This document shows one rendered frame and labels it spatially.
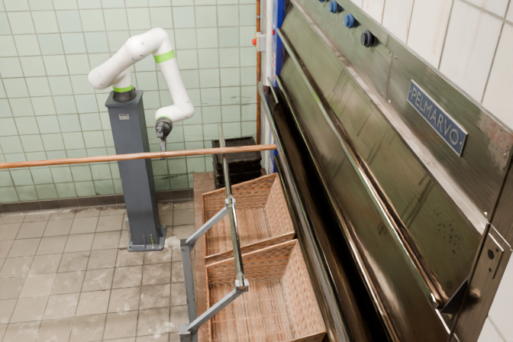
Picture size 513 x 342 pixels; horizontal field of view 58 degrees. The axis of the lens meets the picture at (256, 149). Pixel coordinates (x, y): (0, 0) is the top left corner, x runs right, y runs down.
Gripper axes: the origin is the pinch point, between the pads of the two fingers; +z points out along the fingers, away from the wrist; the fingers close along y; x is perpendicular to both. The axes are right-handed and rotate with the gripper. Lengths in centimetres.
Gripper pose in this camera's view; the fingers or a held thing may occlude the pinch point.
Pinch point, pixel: (161, 146)
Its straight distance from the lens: 248.4
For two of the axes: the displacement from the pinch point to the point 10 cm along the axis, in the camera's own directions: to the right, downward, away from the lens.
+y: -0.1, 8.5, 5.3
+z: 1.2, 5.2, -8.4
